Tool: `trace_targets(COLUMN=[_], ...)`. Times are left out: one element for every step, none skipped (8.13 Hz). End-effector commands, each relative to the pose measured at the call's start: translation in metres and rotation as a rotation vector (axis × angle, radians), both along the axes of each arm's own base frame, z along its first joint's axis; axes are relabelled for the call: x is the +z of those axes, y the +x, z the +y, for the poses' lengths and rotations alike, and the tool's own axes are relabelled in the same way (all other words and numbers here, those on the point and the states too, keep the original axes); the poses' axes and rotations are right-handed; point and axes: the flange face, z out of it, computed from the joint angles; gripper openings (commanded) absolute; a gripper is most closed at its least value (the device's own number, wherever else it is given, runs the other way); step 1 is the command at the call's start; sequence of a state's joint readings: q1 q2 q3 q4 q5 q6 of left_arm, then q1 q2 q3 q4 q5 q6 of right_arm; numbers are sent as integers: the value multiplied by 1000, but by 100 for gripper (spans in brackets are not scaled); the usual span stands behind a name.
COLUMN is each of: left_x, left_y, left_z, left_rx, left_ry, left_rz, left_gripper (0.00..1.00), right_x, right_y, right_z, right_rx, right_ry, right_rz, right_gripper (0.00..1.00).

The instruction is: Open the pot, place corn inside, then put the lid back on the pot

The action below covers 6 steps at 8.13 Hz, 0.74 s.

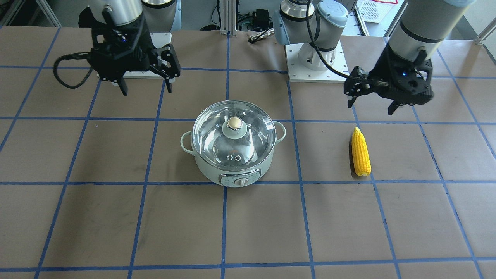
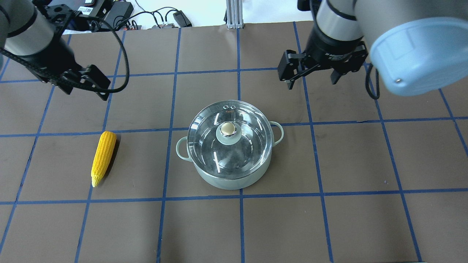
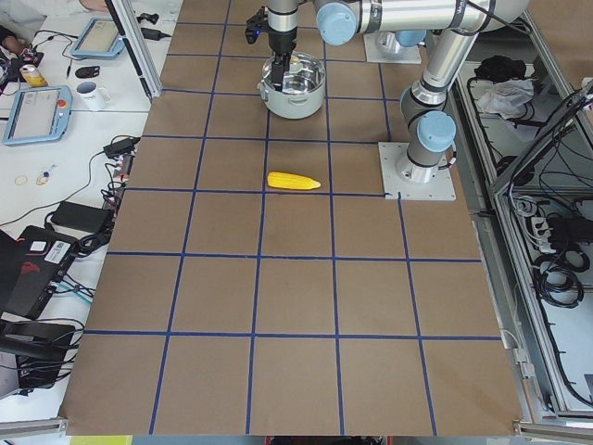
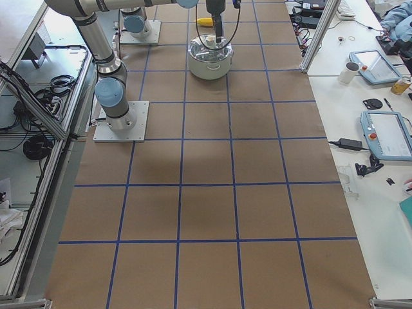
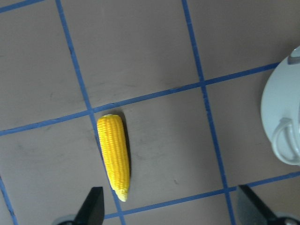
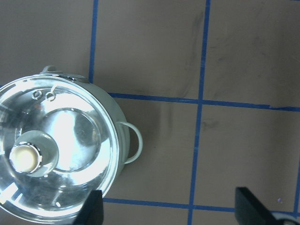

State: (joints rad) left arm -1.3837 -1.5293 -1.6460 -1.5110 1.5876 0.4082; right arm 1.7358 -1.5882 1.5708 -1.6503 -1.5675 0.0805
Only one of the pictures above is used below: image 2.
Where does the white electric cooking pot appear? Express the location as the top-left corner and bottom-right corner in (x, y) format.
(176, 100), (284, 190)

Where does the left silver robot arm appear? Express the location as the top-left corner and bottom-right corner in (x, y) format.
(1, 0), (110, 100)

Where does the yellow corn cob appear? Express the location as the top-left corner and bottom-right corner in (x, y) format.
(90, 130), (117, 188)

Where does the black power brick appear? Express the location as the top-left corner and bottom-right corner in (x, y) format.
(104, 1), (134, 31)

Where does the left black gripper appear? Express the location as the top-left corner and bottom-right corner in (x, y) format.
(22, 4), (110, 101)

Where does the aluminium frame post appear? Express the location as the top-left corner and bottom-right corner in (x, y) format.
(226, 0), (244, 29)

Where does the glass pot lid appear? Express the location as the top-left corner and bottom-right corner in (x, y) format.
(187, 100), (274, 180)

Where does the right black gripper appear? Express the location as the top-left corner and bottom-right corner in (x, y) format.
(277, 26), (368, 90)

